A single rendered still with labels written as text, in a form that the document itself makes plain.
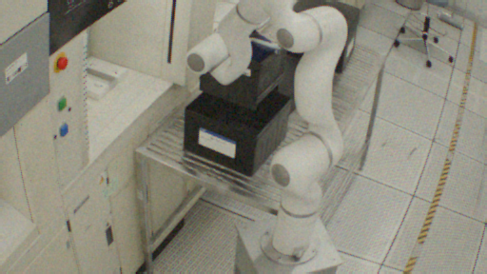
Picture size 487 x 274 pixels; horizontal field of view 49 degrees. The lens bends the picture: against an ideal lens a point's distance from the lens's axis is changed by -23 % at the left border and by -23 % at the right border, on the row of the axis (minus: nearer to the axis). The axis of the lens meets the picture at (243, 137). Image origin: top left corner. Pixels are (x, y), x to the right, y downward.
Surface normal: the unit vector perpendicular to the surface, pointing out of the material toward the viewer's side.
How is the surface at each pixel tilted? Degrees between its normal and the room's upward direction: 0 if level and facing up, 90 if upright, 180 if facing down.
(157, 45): 90
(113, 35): 90
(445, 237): 0
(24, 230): 0
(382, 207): 0
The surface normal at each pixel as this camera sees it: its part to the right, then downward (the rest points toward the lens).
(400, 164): 0.08, -0.79
